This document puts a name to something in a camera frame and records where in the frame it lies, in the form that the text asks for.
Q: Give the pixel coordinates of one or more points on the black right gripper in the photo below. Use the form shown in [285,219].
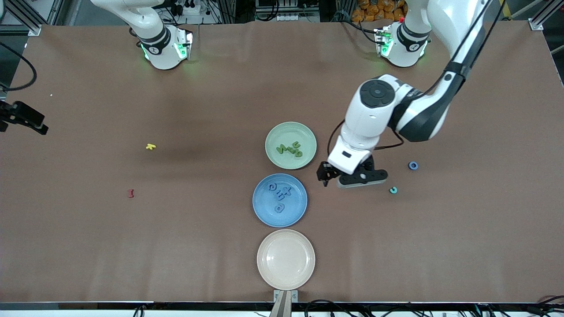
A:
[18,114]

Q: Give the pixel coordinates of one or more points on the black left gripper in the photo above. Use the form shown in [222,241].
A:
[325,170]

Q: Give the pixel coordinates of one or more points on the green foam letter b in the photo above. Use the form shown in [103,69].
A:
[299,154]

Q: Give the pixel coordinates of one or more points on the green foam letter u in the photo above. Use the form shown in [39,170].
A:
[296,145]

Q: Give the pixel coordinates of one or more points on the blue foam letter x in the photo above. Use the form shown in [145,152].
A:
[287,191]

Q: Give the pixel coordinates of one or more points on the blue foam letter E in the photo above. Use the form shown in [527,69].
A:
[279,196]

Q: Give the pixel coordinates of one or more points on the green foam letter N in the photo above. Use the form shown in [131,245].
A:
[280,149]

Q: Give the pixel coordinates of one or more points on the blue foam letter a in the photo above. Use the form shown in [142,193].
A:
[279,208]

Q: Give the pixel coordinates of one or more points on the blue foam letter c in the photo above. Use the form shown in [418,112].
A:
[269,188]

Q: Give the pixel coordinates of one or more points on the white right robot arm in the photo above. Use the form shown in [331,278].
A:
[163,53]

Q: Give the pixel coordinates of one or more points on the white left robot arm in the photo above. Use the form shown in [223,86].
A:
[365,123]

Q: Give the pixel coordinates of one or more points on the blue plate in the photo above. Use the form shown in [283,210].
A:
[291,215]

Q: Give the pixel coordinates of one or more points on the green plate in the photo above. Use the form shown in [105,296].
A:
[286,130]

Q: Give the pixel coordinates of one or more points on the blue foam letter o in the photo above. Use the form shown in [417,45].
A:
[410,165]

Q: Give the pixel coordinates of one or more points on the beige plate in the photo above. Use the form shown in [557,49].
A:
[286,259]

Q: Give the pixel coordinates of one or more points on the yellow foam letter k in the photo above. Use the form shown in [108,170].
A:
[150,146]

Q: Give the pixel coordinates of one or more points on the white power strip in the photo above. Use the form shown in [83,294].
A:
[291,18]
[189,6]

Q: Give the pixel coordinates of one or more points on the bag of orange items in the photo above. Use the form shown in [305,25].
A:
[374,11]

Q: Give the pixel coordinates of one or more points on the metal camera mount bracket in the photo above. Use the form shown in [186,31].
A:
[285,304]

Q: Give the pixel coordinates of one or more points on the black table edge rail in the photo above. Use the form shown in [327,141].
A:
[88,305]

